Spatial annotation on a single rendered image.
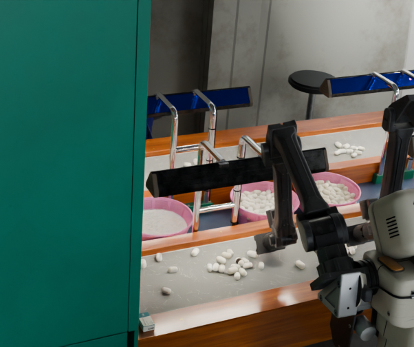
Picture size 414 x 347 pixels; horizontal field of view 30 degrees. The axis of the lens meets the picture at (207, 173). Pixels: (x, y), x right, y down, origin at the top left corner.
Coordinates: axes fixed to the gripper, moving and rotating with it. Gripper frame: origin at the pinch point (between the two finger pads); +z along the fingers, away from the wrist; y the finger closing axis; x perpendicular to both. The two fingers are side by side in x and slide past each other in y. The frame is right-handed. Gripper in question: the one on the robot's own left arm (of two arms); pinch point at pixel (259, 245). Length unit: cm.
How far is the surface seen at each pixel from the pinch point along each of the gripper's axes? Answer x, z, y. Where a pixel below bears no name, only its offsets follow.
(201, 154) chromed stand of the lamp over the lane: -32.6, -9.0, 18.1
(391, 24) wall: -134, 160, -202
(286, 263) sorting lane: 8.0, -6.5, -5.4
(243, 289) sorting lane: 13.5, -13.4, 14.9
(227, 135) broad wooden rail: -53, 63, -25
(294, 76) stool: -103, 154, -118
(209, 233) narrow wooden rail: -7.8, 8.2, 14.1
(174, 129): -47, 11, 18
